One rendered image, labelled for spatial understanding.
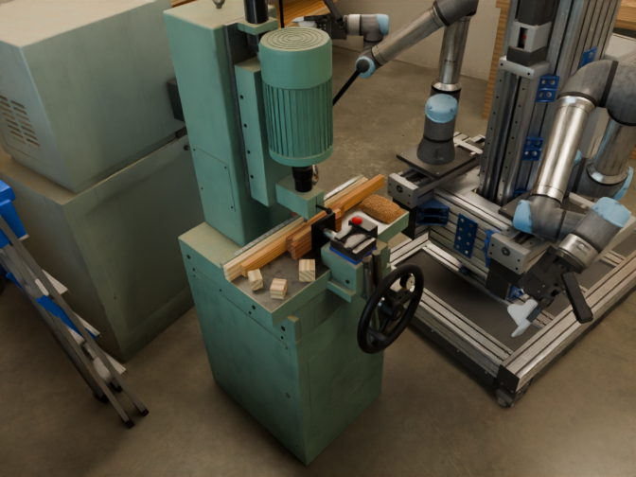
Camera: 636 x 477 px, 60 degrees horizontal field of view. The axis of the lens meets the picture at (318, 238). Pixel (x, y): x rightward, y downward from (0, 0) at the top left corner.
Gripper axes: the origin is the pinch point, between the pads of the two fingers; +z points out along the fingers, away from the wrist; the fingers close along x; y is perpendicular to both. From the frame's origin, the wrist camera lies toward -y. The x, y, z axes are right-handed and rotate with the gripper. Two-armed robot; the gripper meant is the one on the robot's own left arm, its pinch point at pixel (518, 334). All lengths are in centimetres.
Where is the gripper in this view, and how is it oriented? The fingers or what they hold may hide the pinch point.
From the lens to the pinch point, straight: 132.3
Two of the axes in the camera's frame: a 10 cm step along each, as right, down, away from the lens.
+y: -7.0, -6.1, 3.6
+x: -3.3, -1.7, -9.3
